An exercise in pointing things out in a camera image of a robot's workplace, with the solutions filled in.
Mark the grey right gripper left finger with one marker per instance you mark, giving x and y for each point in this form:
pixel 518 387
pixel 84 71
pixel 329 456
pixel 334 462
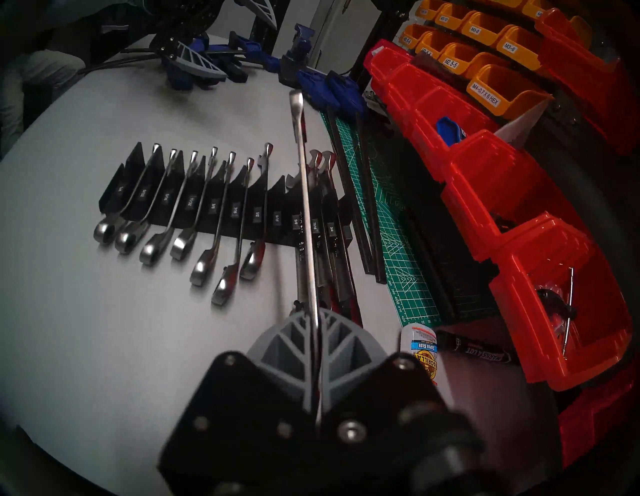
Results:
pixel 270 380

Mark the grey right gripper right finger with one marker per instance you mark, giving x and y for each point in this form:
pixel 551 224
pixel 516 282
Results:
pixel 360 380

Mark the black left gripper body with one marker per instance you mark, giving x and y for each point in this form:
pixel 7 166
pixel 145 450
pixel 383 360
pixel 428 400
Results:
pixel 185 20

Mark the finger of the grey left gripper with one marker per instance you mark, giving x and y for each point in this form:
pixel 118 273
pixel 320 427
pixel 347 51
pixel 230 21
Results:
pixel 262 12
pixel 200 62

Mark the dark blue spray bottle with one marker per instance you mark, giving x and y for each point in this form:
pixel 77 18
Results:
pixel 300 50

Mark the white super glue bottle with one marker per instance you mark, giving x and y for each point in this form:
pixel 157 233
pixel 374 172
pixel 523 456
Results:
pixel 422 355

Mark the large chrome combination wrench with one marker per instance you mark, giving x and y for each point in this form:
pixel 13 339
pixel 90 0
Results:
pixel 325 240
pixel 299 272
pixel 342 280

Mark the black permanent marker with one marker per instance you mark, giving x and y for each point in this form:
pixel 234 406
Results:
pixel 480 352

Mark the black wrench holder rack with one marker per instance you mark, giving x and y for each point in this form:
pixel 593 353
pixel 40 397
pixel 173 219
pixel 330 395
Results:
pixel 130 170

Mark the green cutting mat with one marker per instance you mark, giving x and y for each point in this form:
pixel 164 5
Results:
pixel 395 225

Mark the yellow screw bin M2.5-5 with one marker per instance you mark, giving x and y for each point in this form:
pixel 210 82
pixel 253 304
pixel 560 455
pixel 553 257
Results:
pixel 457 57

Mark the black metal hand tool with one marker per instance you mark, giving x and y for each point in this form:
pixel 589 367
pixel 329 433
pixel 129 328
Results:
pixel 555 305

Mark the yellow screw bin M3-8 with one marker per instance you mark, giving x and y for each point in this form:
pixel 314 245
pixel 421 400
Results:
pixel 475 27

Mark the small blue part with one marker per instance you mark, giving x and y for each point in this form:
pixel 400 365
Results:
pixel 450 131

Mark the yellow screw bin M4 HEX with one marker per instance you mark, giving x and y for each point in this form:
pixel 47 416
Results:
pixel 505 92

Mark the yellow screw bin M3-6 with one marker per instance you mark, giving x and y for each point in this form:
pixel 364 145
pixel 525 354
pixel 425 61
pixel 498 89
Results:
pixel 517 42

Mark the white user manual sheet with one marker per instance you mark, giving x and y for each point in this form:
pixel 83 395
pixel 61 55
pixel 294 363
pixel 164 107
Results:
pixel 522 122

